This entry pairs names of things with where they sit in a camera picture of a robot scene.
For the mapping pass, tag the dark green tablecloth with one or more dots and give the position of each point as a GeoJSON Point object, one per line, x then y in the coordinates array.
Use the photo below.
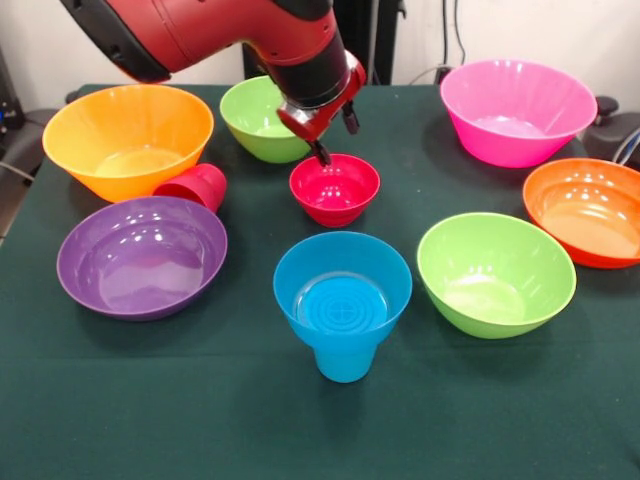
{"type": "Point", "coordinates": [200, 425]}

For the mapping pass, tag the purple bowl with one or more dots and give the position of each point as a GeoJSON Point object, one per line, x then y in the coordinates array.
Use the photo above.
{"type": "Point", "coordinates": [142, 250]}

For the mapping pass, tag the orange bowl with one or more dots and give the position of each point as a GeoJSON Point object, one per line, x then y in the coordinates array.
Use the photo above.
{"type": "Point", "coordinates": [585, 205]}

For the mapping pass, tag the pink bowl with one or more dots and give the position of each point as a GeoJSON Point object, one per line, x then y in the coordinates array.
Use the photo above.
{"type": "Point", "coordinates": [520, 100]}

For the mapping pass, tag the black office chair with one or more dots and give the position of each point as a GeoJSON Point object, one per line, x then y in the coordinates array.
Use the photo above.
{"type": "Point", "coordinates": [612, 135]}
{"type": "Point", "coordinates": [30, 135]}

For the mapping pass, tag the green bowl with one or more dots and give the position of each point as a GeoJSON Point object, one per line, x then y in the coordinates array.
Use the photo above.
{"type": "Point", "coordinates": [495, 270]}
{"type": "Point", "coordinates": [250, 115]}

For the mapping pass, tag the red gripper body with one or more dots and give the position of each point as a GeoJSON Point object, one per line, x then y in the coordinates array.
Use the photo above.
{"type": "Point", "coordinates": [320, 122]}

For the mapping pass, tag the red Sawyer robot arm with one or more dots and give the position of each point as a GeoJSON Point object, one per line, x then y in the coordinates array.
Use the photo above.
{"type": "Point", "coordinates": [225, 25]}

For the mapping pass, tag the blue bowl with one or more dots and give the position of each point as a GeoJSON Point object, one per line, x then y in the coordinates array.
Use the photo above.
{"type": "Point", "coordinates": [345, 265]}

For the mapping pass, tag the yellow bowl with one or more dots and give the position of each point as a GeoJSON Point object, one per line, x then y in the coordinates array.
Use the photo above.
{"type": "Point", "coordinates": [125, 120]}

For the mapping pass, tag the black computer box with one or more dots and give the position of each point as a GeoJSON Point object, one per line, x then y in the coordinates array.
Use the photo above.
{"type": "Point", "coordinates": [10, 100]}

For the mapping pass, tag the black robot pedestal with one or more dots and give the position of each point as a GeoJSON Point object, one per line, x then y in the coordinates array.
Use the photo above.
{"type": "Point", "coordinates": [380, 40]}

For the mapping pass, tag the red cup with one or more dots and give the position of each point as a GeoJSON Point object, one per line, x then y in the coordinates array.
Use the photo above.
{"type": "Point", "coordinates": [200, 185]}

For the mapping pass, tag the blue cup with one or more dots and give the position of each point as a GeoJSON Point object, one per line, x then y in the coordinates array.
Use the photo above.
{"type": "Point", "coordinates": [345, 367]}

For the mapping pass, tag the red bowl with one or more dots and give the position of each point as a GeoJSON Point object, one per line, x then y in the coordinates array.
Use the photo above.
{"type": "Point", "coordinates": [335, 190]}

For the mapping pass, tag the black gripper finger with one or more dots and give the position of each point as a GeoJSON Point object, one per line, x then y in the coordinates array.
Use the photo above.
{"type": "Point", "coordinates": [352, 117]}
{"type": "Point", "coordinates": [321, 153]}

